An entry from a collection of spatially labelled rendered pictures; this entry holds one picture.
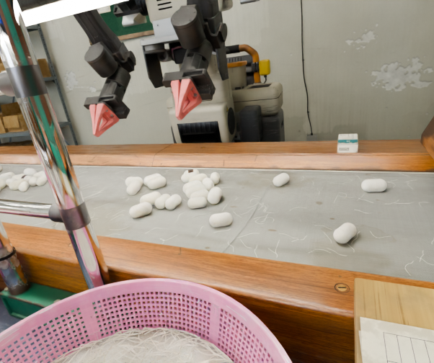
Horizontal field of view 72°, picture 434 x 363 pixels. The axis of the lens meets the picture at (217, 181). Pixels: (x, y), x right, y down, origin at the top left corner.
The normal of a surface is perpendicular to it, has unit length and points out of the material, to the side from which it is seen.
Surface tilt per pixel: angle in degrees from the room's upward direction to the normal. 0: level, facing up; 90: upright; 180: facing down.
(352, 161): 45
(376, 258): 0
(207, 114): 98
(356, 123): 91
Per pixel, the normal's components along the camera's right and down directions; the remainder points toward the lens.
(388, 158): -0.36, -0.37
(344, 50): -0.29, 0.40
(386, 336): -0.13, -0.92
